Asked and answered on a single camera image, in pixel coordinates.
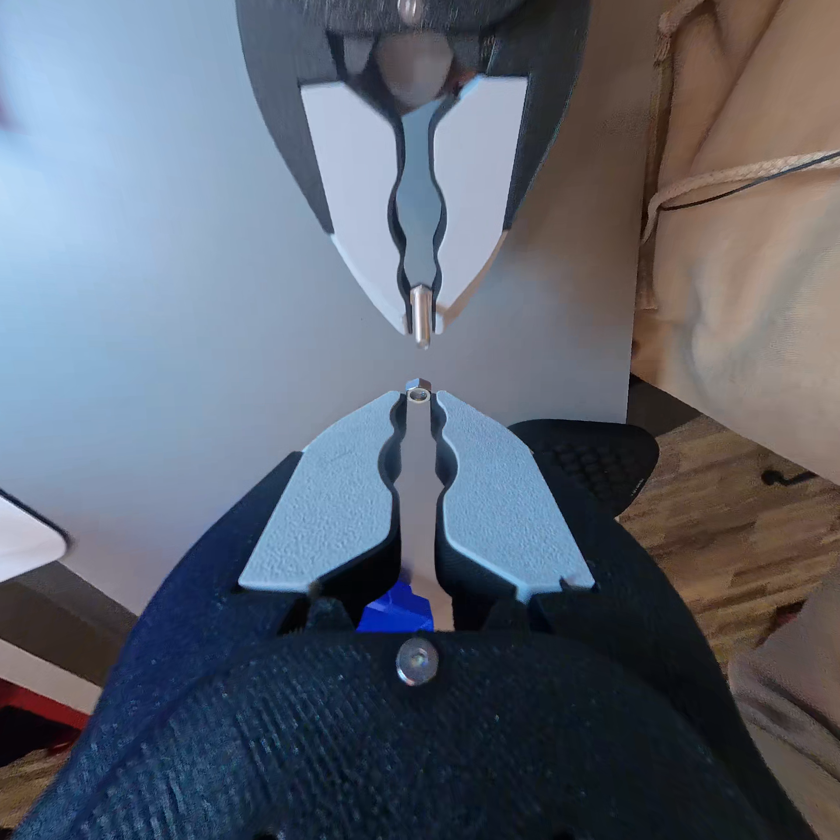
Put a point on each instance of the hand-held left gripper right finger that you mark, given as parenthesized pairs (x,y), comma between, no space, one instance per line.
(512,519)

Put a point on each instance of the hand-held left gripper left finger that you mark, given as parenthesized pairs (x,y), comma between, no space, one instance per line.
(326,519)

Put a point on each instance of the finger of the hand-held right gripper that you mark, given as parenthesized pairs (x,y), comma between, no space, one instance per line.
(348,171)
(479,171)

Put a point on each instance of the silver bolt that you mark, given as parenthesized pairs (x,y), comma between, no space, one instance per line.
(420,315)

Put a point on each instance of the small silver nut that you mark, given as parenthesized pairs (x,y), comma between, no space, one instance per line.
(418,390)

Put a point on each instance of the white tablet stand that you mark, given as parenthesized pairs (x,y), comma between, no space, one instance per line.
(26,538)

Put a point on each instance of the person's beige hoodie torso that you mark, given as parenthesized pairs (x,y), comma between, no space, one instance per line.
(748,263)

